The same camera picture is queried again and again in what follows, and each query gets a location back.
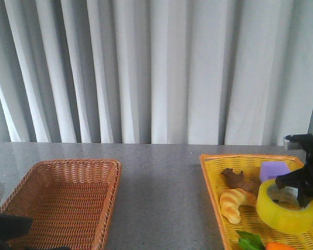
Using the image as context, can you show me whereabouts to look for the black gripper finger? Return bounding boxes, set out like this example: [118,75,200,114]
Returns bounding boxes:
[297,189,313,207]
[275,168,309,189]

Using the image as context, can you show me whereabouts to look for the yellow tape roll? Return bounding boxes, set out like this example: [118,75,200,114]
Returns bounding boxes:
[256,179,313,234]

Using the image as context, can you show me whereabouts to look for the purple foam block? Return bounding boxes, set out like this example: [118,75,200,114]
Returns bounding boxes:
[259,161,291,183]

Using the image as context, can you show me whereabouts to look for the orange toy carrot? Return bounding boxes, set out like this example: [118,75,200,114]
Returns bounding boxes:
[235,230,299,250]

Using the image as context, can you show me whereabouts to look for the brown toy figure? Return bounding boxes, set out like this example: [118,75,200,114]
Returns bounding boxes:
[221,168,253,193]

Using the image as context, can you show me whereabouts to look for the brown wicker basket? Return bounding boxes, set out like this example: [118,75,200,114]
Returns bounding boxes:
[0,159,122,249]

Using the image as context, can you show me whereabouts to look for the toy croissant bread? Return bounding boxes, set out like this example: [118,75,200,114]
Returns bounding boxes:
[219,188,257,224]

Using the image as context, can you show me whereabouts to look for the yellow woven basket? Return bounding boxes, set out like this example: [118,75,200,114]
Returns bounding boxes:
[200,154,313,249]

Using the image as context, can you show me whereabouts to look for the grey pleated curtain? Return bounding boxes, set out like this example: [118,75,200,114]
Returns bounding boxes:
[0,1,313,145]

